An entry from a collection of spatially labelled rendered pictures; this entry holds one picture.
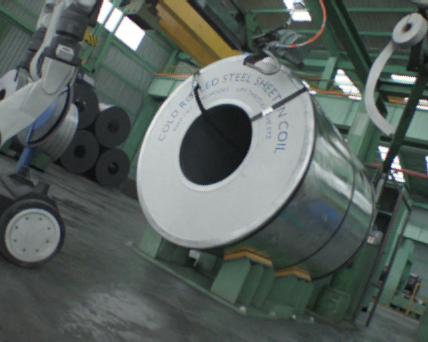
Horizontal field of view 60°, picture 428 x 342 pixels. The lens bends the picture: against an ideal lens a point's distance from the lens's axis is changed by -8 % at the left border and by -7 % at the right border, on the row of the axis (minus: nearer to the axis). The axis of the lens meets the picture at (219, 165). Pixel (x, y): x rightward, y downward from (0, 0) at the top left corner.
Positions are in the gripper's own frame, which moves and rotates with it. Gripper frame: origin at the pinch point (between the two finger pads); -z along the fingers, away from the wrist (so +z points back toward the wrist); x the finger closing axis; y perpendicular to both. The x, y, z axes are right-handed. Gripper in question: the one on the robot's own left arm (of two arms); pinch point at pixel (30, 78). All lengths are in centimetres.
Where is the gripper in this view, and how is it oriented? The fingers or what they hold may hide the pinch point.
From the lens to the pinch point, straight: 168.3
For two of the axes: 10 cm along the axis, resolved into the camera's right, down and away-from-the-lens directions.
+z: 2.6, -9.7, 0.3
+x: 7.5, 2.2, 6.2
